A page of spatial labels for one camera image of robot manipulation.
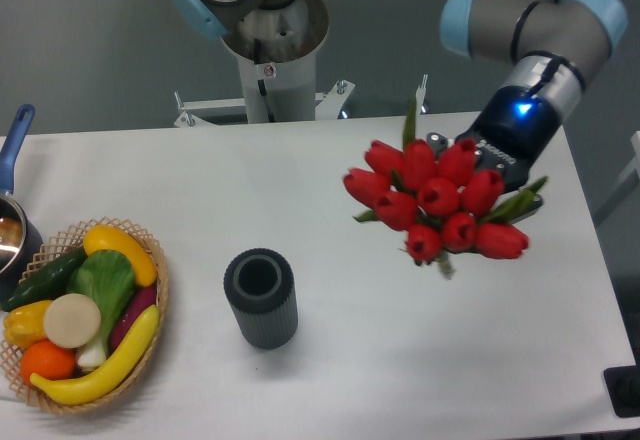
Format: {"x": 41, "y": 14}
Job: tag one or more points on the orange fruit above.
{"x": 47, "y": 360}

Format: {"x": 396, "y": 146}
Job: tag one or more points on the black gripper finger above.
{"x": 525, "y": 205}
{"x": 438, "y": 142}

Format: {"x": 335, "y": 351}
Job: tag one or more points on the white metal base frame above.
{"x": 328, "y": 106}

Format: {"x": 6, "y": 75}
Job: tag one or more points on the yellow bell pepper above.
{"x": 24, "y": 326}

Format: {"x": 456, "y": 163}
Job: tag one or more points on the yellow squash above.
{"x": 106, "y": 237}

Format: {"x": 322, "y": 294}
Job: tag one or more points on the yellow banana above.
{"x": 112, "y": 372}

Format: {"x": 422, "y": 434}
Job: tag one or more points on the woven wicker basket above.
{"x": 63, "y": 242}

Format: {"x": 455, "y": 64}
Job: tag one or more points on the white frame at right edge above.
{"x": 625, "y": 183}

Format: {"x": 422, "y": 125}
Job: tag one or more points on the purple eggplant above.
{"x": 139, "y": 302}

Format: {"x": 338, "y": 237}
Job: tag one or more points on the dark grey ribbed vase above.
{"x": 259, "y": 286}

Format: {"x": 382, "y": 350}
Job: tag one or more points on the green cucumber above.
{"x": 48, "y": 282}

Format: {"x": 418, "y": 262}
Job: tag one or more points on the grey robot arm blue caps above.
{"x": 556, "y": 48}

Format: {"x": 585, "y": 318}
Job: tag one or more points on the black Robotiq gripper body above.
{"x": 511, "y": 132}

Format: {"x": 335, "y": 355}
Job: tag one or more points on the green bok choy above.
{"x": 106, "y": 277}

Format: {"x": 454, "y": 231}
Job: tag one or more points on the black device at table edge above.
{"x": 622, "y": 383}

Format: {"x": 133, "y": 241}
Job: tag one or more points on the blue handled saucepan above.
{"x": 20, "y": 240}

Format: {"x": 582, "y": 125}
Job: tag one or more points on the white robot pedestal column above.
{"x": 276, "y": 56}

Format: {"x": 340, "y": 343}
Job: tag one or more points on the beige round disc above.
{"x": 71, "y": 321}

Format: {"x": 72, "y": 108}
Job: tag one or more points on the red tulip bouquet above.
{"x": 442, "y": 203}

